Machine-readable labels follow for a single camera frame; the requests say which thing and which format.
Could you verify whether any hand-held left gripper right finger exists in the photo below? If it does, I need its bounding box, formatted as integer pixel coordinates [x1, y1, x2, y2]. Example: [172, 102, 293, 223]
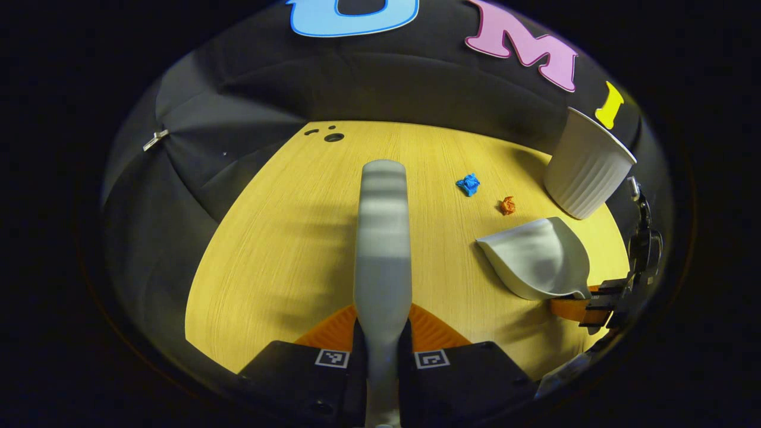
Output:
[400, 303, 536, 428]

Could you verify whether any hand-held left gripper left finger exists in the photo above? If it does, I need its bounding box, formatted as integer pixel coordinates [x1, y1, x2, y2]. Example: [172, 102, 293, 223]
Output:
[238, 303, 368, 428]

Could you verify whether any white dustpan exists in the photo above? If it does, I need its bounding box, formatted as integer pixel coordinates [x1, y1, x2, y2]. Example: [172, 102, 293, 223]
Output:
[476, 217, 591, 301]

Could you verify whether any white ribbed garbage bin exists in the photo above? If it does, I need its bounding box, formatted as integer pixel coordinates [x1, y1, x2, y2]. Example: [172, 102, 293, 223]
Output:
[544, 107, 637, 221]

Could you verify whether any small white broom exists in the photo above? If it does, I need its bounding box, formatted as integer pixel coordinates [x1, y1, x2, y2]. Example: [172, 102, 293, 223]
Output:
[353, 159, 413, 428]

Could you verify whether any black backdrop cloth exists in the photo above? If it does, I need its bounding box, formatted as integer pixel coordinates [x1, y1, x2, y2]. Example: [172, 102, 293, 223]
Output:
[101, 0, 672, 357]

